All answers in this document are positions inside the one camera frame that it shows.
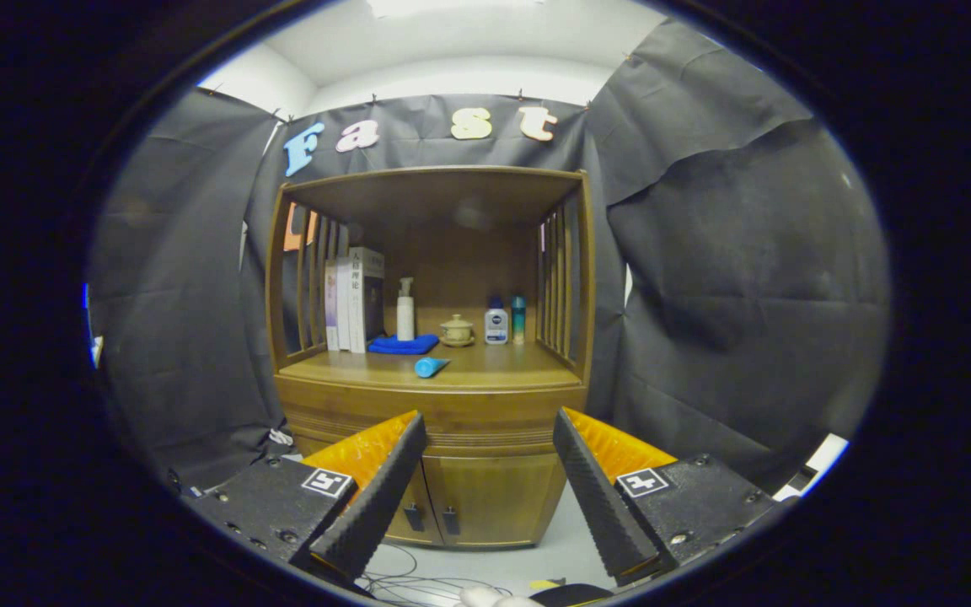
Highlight thick white and black book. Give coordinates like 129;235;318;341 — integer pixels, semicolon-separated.
349;246;386;354

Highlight wooden drawer with black knob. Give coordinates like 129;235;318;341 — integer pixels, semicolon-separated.
273;375;589;460

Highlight blue folded cloth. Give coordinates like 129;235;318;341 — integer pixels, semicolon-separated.
367;334;441;356

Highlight thin white book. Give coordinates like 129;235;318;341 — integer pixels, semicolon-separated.
336;255;354;352

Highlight beige lidded teacup with saucer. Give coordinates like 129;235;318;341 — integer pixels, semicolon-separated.
440;314;476;347

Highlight wooden cabinet door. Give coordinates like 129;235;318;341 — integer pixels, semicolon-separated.
422;453;569;549
384;459;444;547

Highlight black backdrop cloth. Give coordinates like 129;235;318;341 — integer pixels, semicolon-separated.
88;21;891;494

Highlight wooden countertop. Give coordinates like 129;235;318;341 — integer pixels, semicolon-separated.
276;333;587;393

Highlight thin dark floor cables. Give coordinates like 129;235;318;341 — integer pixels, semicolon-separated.
359;544;512;601

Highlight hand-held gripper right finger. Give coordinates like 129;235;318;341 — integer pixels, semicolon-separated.
553;406;777;584

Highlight white lotion bottle blue cap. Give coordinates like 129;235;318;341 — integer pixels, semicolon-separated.
485;297;510;346

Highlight white pump bottle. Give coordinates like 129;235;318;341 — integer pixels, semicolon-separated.
396;277;416;341

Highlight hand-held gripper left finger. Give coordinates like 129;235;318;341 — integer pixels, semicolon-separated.
185;409;429;587

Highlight wooden cabinet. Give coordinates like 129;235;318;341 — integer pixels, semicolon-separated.
265;164;598;551

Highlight thin purple book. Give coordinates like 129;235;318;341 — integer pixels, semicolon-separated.
325;260;341;352

